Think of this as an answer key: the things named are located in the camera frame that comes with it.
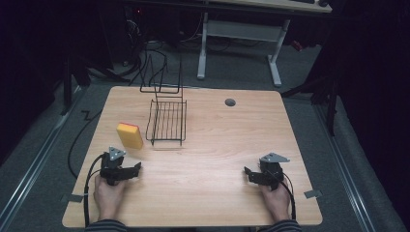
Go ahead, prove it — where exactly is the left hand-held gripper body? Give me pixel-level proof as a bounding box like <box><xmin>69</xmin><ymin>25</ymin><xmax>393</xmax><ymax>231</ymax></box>
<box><xmin>99</xmin><ymin>146</ymin><xmax>133</xmax><ymax>187</ymax></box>

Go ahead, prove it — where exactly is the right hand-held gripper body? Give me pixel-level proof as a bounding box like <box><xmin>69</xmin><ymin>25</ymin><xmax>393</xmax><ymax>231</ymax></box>
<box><xmin>256</xmin><ymin>152</ymin><xmax>291</xmax><ymax>191</ymax></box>

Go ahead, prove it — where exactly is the yellow sponge with red side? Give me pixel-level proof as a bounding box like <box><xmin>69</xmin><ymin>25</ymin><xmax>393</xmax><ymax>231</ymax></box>
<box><xmin>115</xmin><ymin>122</ymin><xmax>145</xmax><ymax>151</ymax></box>

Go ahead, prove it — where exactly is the black wire rack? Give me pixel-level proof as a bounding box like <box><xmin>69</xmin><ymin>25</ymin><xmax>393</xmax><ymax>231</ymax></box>
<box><xmin>139</xmin><ymin>52</ymin><xmax>189</xmax><ymax>147</ymax></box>

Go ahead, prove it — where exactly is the person's left hand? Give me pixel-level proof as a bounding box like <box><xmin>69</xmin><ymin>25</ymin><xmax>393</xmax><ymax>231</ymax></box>
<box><xmin>93</xmin><ymin>175</ymin><xmax>129</xmax><ymax>221</ymax></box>

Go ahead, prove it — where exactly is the person's right hand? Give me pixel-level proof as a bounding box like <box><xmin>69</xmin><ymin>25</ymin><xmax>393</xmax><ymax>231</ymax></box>
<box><xmin>259</xmin><ymin>179</ymin><xmax>292</xmax><ymax>222</ymax></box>

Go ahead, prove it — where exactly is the grey tape piece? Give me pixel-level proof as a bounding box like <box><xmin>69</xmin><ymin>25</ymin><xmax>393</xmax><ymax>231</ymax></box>
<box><xmin>60</xmin><ymin>193</ymin><xmax>84</xmax><ymax>204</ymax></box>
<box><xmin>304</xmin><ymin>188</ymin><xmax>323</xmax><ymax>199</ymax></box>

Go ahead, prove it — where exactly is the black metal stand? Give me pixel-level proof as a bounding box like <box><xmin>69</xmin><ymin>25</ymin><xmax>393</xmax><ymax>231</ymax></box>
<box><xmin>280</xmin><ymin>72</ymin><xmax>340</xmax><ymax>137</ymax></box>
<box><xmin>60</xmin><ymin>56</ymin><xmax>93</xmax><ymax>116</ymax></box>

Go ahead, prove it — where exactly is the white-legged wooden desk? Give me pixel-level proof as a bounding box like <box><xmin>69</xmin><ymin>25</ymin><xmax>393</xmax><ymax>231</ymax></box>
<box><xmin>180</xmin><ymin>0</ymin><xmax>334</xmax><ymax>88</ymax></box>

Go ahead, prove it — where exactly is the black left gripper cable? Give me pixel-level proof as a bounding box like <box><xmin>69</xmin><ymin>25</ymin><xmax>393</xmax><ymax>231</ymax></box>
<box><xmin>83</xmin><ymin>153</ymin><xmax>108</xmax><ymax>228</ymax></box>

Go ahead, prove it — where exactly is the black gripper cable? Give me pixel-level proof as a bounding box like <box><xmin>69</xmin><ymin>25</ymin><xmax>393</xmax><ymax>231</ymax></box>
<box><xmin>278</xmin><ymin>179</ymin><xmax>297</xmax><ymax>220</ymax></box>
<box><xmin>83</xmin><ymin>153</ymin><xmax>108</xmax><ymax>228</ymax></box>

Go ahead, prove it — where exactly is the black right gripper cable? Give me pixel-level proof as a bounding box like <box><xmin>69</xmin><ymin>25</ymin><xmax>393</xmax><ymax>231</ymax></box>
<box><xmin>278</xmin><ymin>179</ymin><xmax>297</xmax><ymax>220</ymax></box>

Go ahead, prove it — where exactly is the black floor cable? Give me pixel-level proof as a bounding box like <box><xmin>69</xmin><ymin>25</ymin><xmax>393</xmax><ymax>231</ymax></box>
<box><xmin>67</xmin><ymin>109</ymin><xmax>104</xmax><ymax>180</ymax></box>

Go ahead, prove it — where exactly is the aluminium floor rail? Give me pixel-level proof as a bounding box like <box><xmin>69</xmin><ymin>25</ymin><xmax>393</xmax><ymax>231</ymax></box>
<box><xmin>312</xmin><ymin>104</ymin><xmax>377</xmax><ymax>232</ymax></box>
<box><xmin>0</xmin><ymin>86</ymin><xmax>85</xmax><ymax>226</ymax></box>

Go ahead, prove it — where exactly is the tangle of black cables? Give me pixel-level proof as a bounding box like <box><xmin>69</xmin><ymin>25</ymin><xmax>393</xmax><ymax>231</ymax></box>
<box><xmin>93</xmin><ymin>18</ymin><xmax>182</xmax><ymax>87</ymax></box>

